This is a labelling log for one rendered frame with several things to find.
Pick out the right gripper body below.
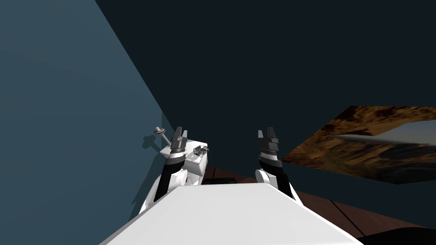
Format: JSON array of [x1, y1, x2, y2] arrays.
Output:
[[258, 137, 280, 160]]

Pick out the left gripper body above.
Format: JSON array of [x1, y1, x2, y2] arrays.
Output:
[[169, 136, 188, 155]]

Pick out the grey knob on rod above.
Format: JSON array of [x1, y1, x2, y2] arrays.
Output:
[[153, 126, 172, 147]]

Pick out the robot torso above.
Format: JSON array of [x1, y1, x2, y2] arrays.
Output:
[[98, 177, 365, 245]]

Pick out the brown landscape wall picture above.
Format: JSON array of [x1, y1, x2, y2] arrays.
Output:
[[281, 105, 436, 185]]

